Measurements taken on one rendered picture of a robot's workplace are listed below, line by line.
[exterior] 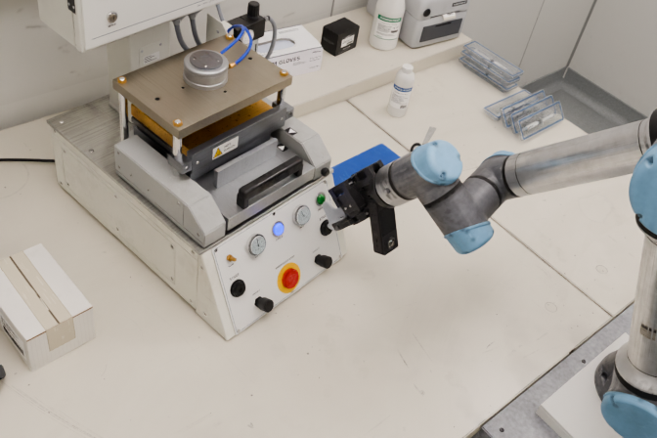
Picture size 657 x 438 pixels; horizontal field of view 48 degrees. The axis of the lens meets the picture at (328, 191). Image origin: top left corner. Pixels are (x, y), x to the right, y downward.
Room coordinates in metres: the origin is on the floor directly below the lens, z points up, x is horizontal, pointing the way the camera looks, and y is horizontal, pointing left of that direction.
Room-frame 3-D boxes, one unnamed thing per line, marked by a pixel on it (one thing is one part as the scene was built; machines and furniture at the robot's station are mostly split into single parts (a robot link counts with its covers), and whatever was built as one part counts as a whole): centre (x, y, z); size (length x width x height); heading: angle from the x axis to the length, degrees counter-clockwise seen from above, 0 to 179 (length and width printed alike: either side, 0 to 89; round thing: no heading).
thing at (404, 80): (1.62, -0.13, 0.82); 0.05 x 0.05 x 0.14
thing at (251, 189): (0.99, 0.11, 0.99); 0.15 x 0.02 x 0.04; 145
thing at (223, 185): (1.07, 0.22, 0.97); 0.30 x 0.22 x 0.08; 55
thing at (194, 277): (1.11, 0.24, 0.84); 0.53 x 0.37 x 0.17; 55
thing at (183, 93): (1.13, 0.27, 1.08); 0.31 x 0.24 x 0.13; 145
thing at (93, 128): (1.12, 0.29, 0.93); 0.46 x 0.35 x 0.01; 55
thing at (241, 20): (1.35, 0.24, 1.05); 0.15 x 0.05 x 0.15; 145
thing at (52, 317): (0.77, 0.46, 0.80); 0.19 x 0.13 x 0.09; 48
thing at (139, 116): (1.10, 0.25, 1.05); 0.22 x 0.17 x 0.10; 145
